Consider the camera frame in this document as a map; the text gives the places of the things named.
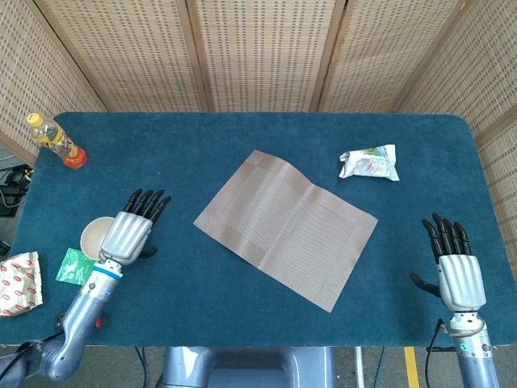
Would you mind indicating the white crumpled snack packet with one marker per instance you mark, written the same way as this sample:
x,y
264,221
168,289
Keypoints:
x,y
369,163

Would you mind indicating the red-patterned cream snack bag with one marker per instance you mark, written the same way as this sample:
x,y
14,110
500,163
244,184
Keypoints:
x,y
18,283

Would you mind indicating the right blue-gray robot arm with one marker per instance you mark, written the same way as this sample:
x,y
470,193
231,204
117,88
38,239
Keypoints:
x,y
476,355

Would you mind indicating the blue carpet table cover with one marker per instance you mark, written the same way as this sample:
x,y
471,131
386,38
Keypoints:
x,y
242,133

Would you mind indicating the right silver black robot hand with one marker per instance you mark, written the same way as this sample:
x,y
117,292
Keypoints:
x,y
462,283

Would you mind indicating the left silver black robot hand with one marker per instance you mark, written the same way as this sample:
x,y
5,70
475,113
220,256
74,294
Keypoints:
x,y
125,236

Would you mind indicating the left blue-gray robot arm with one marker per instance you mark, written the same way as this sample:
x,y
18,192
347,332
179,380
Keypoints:
x,y
81,311

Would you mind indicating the metal table leg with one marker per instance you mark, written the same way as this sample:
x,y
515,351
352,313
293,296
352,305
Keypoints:
x,y
359,365

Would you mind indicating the woven bamboo folding screen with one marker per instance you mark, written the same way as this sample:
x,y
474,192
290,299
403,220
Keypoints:
x,y
262,52

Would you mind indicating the black bottle with red cap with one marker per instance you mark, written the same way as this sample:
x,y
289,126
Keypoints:
x,y
59,322

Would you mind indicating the yellow-capped tea drink bottle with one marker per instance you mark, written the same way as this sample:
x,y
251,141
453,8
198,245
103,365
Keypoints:
x,y
54,139

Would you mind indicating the green tea sachet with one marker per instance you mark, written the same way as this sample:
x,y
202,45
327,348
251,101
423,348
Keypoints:
x,y
72,268

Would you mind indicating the gray woven placemat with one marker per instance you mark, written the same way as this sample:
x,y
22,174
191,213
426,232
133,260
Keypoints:
x,y
282,226

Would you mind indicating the white ceramic bowl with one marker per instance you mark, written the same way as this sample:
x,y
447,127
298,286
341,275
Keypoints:
x,y
93,238

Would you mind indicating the blue-gray robot torso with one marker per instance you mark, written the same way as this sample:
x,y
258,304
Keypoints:
x,y
242,368

